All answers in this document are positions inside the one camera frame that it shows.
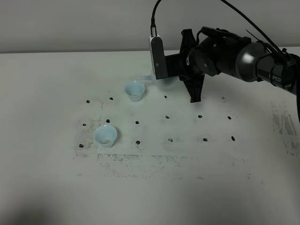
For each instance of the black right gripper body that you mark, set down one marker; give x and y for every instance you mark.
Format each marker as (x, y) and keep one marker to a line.
(216, 54)

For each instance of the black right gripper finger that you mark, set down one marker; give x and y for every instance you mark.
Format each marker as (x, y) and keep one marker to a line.
(188, 41)
(194, 86)

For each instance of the pale blue porcelain teapot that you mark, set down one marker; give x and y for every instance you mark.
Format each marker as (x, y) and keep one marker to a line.
(164, 83)

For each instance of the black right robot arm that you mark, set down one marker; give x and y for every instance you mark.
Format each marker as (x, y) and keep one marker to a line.
(239, 57)

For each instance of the far pale blue teacup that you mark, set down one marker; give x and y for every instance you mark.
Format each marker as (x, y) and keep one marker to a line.
(134, 90)

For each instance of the pale blue teacup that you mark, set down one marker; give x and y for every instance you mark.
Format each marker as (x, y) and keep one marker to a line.
(105, 135)
(134, 90)

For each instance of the near pale blue teacup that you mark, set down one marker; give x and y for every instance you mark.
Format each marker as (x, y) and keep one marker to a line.
(105, 135)

